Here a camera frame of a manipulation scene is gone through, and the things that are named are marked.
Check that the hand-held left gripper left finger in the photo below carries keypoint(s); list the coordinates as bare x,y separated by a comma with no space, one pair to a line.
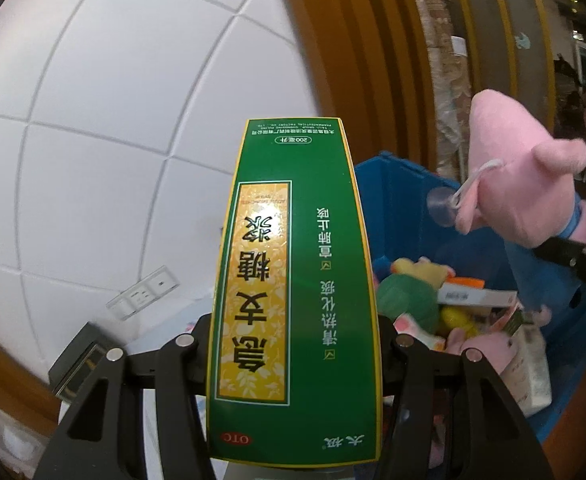
183,355

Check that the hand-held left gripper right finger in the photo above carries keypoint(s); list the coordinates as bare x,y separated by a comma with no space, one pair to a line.
408,360

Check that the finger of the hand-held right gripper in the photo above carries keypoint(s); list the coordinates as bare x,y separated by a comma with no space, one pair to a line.
563,252

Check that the pink pig plush toy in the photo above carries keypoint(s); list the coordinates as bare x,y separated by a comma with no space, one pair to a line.
503,170

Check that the green medicine box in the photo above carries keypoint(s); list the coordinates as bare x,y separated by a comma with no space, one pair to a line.
293,310

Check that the blue plastic container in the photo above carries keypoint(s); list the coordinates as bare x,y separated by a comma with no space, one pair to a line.
403,210

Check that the pink white soft toy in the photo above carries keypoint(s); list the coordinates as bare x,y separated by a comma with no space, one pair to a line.
413,327

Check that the green plush ball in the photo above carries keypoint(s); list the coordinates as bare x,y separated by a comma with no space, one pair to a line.
408,300

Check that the yellow ball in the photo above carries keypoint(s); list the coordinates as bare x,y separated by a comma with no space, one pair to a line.
455,319

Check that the white power strip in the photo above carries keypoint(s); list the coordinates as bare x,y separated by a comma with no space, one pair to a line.
143,292

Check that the small orange green box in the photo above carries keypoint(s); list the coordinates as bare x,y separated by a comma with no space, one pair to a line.
513,321

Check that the yellow plush toy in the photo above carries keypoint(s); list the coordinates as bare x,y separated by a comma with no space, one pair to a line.
418,271

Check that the black coffee cup gift box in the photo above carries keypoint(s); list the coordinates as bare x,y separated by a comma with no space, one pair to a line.
80,355

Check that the white soft packet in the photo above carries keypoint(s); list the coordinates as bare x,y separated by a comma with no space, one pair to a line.
528,365

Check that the patterned fabric roll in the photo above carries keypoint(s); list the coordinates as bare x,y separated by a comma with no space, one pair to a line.
445,85

